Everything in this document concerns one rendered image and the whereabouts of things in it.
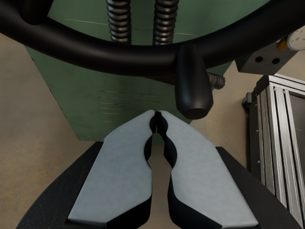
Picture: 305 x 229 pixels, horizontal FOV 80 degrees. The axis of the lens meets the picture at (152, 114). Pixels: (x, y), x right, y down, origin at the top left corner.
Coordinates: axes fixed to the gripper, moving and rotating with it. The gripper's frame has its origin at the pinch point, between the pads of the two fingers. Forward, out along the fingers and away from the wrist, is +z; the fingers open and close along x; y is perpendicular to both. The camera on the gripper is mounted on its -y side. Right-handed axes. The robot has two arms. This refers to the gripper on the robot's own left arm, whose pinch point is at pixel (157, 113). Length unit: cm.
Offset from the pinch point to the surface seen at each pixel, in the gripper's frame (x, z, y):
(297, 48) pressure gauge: 22.8, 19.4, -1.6
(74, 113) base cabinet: -24, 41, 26
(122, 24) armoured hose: -3.6, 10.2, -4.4
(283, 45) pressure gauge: 22.2, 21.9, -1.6
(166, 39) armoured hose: 1.2, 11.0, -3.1
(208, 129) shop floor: 31, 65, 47
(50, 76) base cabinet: -24.6, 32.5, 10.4
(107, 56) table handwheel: -4.2, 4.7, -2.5
